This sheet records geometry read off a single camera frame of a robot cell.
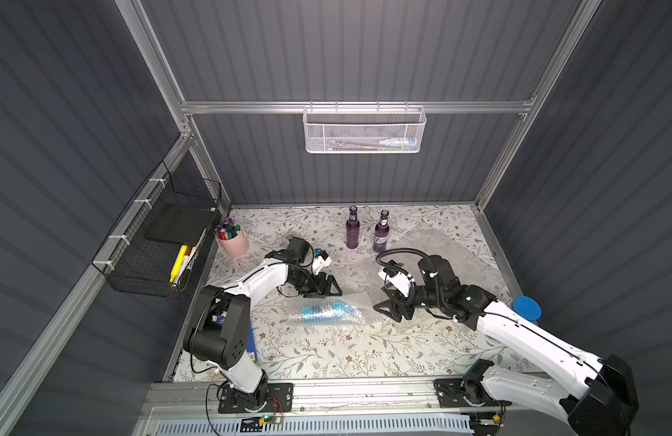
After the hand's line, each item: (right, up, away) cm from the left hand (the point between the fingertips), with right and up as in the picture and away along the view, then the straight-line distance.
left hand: (335, 297), depth 84 cm
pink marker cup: (-38, +18, +12) cm, 43 cm away
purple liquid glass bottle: (+6, +22, +14) cm, 26 cm away
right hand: (+14, +3, -10) cm, 17 cm away
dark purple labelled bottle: (+16, +20, +12) cm, 29 cm away
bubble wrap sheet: (+16, +13, -19) cm, 28 cm away
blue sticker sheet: (-26, -14, -1) cm, 30 cm away
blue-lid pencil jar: (+51, +1, -13) cm, 53 cm away
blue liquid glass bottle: (0, -5, 0) cm, 5 cm away
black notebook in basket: (-44, +23, -7) cm, 50 cm away
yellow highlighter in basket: (-41, +12, -14) cm, 45 cm away
